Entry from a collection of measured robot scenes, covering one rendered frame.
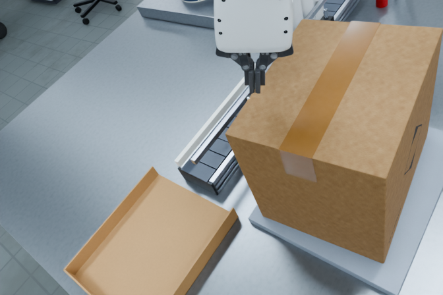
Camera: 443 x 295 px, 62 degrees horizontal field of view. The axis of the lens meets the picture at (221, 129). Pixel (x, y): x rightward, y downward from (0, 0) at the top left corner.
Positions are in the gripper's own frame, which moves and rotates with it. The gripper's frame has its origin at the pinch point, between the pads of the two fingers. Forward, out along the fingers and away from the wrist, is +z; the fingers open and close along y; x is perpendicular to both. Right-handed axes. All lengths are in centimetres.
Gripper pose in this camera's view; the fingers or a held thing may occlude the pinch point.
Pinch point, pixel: (254, 77)
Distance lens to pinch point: 55.3
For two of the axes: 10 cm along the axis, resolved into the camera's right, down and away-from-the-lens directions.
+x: -1.1, 6.9, -7.1
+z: 0.9, 7.2, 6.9
